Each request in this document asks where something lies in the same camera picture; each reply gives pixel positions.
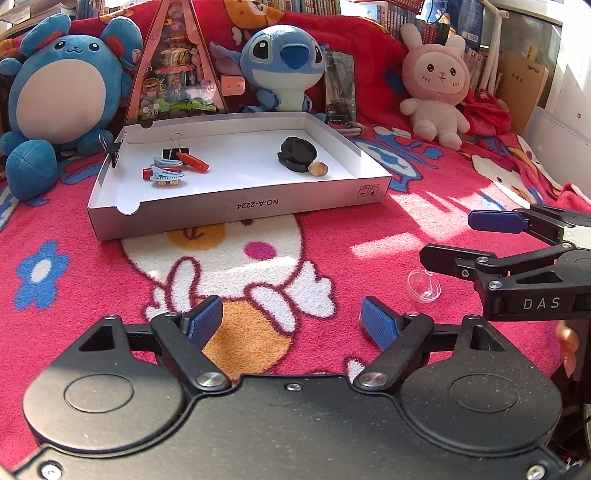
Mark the blue round mouse plush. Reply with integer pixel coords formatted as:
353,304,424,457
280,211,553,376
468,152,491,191
1,13,143,202

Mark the light blue duckbill hair clip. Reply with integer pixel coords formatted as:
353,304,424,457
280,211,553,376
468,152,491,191
149,166,184,186

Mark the red plastic clip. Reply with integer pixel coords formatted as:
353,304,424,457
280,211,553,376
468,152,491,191
176,152,209,173
142,168,154,181

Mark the white cardboard box tray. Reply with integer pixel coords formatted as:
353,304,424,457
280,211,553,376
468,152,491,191
87,112,391,241

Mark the small black binder clip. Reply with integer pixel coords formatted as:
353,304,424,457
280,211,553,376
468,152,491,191
98,134,121,168

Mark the light blue oval hair clip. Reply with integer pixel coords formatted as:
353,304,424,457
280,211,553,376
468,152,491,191
152,156,183,168

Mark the large black binder clip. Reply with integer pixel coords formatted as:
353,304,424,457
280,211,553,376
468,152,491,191
162,132,189,160

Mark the blue Stitch plush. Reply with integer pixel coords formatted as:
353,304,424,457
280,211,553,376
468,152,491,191
209,24,327,113

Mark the brown acorn nut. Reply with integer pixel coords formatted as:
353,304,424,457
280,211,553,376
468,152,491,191
308,161,329,177

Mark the person's right hand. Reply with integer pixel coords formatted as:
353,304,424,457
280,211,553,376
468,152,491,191
556,320,579,378

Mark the black smartphone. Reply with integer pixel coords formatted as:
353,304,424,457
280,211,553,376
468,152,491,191
325,50,356,126

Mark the grey hair tie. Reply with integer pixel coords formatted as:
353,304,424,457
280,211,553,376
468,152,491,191
334,121,369,139

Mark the black round cap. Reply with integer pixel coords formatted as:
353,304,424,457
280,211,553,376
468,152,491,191
288,139,318,164
277,136,307,162
277,153,310,173

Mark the pink bunny plush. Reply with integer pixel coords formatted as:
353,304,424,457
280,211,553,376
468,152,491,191
400,23,470,151

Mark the clear plastic half sphere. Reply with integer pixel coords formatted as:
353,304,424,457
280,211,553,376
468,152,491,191
407,269,441,303

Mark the pink triangular diorama house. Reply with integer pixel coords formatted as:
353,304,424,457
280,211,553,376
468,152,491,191
126,0,246,127

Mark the red cartoon blanket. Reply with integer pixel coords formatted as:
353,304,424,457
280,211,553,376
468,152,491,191
1,13,590,467

